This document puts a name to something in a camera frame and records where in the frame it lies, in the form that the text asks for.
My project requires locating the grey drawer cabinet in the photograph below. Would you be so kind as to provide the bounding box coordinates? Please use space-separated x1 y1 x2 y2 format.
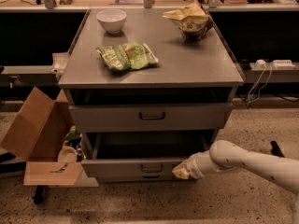
57 7 245 183

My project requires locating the white power adapter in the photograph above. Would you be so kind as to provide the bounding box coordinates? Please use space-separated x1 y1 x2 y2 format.
255 59 266 68

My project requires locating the white cable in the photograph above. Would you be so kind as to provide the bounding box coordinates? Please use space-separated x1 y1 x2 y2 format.
246 63 274 105

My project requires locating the green packet in box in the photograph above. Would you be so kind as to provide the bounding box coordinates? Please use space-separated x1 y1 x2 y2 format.
64 125 80 141

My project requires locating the grey top drawer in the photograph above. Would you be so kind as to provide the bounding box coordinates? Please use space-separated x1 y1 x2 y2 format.
69 103 233 133

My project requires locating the black floor bar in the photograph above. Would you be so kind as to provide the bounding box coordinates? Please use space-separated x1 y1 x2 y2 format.
270 141 284 158

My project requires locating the white ceramic bowl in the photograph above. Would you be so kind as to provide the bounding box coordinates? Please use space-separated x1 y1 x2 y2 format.
96 9 127 34

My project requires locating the yellow brown snack bag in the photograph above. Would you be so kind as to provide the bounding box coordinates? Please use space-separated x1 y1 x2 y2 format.
163 1 213 42

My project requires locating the white cup in box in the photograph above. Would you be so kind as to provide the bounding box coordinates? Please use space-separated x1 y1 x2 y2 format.
57 147 77 163

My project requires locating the grey drawer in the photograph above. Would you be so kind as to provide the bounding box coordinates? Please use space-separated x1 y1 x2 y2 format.
82 130 213 182
69 103 233 133

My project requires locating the green chip bag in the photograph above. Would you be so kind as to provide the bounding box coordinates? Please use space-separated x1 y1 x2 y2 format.
96 42 159 72

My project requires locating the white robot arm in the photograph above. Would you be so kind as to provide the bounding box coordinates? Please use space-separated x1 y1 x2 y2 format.
172 140 299 224

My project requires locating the brown cardboard box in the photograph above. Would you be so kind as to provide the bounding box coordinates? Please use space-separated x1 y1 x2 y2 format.
0 86 88 188

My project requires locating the white power strip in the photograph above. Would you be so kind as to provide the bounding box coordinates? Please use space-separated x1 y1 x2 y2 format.
272 60 295 69

